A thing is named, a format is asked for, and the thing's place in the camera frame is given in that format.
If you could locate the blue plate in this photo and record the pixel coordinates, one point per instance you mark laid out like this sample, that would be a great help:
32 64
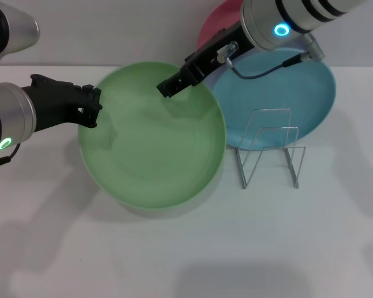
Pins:
267 93

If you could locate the red plate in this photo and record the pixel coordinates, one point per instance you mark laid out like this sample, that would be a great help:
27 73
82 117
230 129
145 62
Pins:
214 21

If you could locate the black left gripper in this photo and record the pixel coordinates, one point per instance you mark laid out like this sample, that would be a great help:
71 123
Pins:
53 99

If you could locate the green plate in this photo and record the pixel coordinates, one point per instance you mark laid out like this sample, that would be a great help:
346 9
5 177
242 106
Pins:
155 146

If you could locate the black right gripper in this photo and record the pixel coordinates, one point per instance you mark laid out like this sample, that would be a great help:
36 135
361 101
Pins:
214 52

